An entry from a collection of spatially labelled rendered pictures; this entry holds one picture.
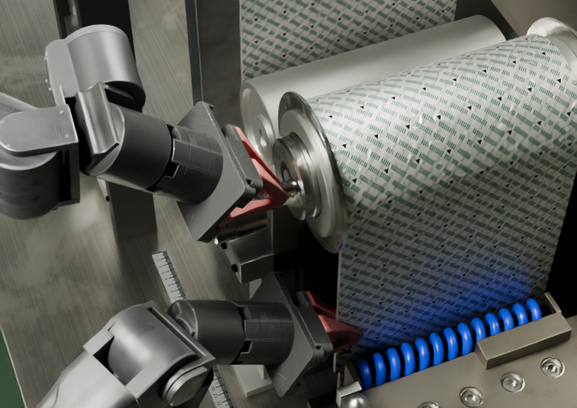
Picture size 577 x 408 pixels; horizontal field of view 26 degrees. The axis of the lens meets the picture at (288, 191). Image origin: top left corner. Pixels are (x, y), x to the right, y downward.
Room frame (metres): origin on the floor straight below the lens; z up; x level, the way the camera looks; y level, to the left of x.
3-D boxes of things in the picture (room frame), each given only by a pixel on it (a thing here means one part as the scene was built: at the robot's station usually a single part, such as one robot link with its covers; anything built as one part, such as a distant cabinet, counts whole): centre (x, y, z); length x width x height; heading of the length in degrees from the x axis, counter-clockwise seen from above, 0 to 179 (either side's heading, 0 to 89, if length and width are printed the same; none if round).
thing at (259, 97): (0.89, -0.09, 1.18); 0.26 x 0.12 x 0.12; 112
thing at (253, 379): (0.75, 0.03, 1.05); 0.06 x 0.05 x 0.31; 112
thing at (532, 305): (0.70, -0.17, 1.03); 0.21 x 0.04 x 0.03; 112
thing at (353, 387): (0.63, -0.06, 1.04); 0.02 x 0.01 x 0.02; 112
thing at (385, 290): (0.72, -0.15, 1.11); 0.23 x 0.01 x 0.18; 112
